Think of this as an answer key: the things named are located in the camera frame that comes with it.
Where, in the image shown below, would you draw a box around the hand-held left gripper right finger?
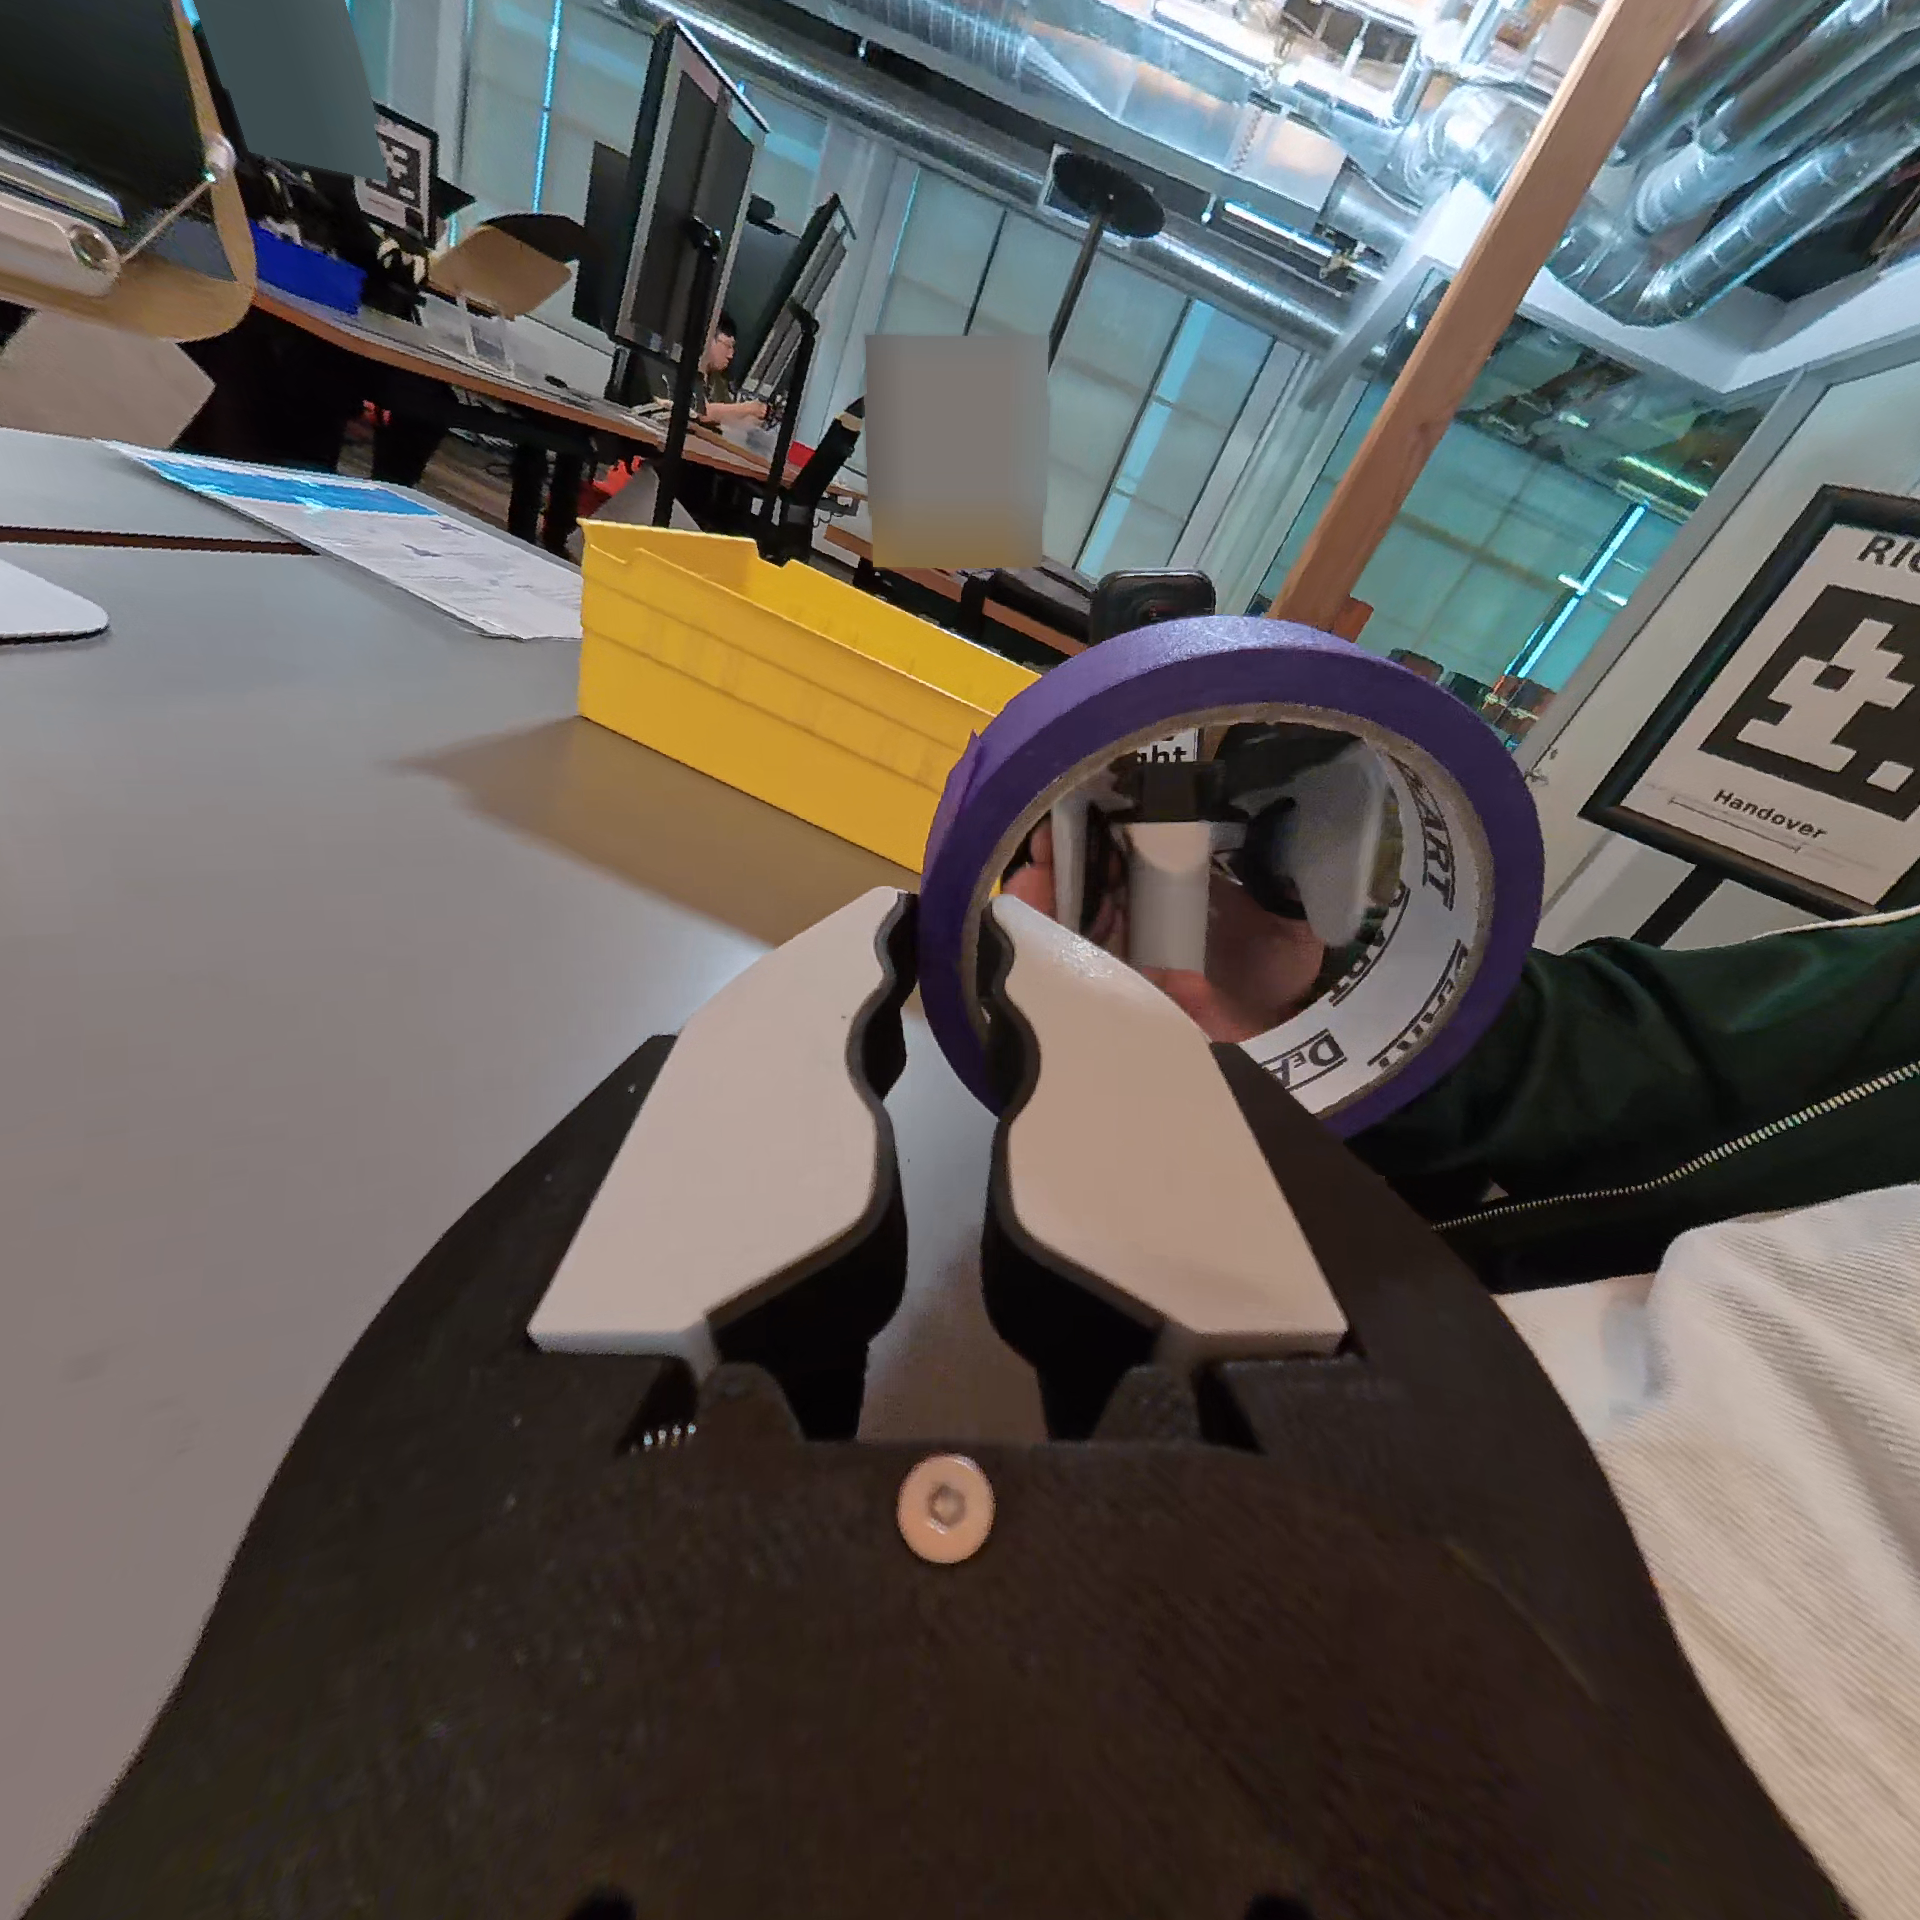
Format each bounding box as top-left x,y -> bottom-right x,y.
983,907 -> 1352,1369

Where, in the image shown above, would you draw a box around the blue storage bin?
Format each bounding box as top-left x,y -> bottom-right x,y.
242,218 -> 370,316

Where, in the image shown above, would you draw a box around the silver ventilation duct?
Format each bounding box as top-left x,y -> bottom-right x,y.
1544,0 -> 1920,319

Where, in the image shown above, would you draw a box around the black disc lamp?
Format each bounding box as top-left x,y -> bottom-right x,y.
1052,151 -> 1171,364

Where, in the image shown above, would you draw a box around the person's right hand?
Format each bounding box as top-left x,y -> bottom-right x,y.
996,867 -> 1352,1044

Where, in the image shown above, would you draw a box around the framed marker sign on stand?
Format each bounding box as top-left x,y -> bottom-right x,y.
1581,485 -> 1920,960

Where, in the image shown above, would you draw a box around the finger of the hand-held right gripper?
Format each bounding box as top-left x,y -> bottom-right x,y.
1287,744 -> 1388,947
1129,820 -> 1210,972

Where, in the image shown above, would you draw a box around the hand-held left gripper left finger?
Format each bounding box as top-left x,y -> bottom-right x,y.
529,882 -> 921,1369

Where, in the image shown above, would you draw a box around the purple tape roll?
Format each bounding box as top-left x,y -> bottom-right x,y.
921,614 -> 1544,1146

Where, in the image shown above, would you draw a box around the wooden background desk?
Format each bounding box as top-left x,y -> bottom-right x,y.
242,286 -> 843,556

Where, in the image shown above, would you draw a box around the wooden pillar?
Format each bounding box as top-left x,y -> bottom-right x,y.
1262,0 -> 1709,629

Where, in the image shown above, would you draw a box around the white monitor stand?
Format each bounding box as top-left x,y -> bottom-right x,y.
0,558 -> 107,645

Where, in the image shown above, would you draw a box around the wall marker poster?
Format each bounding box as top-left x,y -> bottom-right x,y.
370,105 -> 441,247

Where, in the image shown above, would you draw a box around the grey desk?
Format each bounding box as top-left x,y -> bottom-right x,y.
0,428 -> 1052,1910

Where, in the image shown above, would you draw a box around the black desk monitor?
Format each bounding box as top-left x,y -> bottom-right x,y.
581,22 -> 772,364
754,198 -> 857,399

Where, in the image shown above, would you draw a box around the yellow plastic bin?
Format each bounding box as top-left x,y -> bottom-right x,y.
581,519 -> 1042,873

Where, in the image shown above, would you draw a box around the printed paper sheet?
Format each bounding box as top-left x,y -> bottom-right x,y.
107,441 -> 587,645

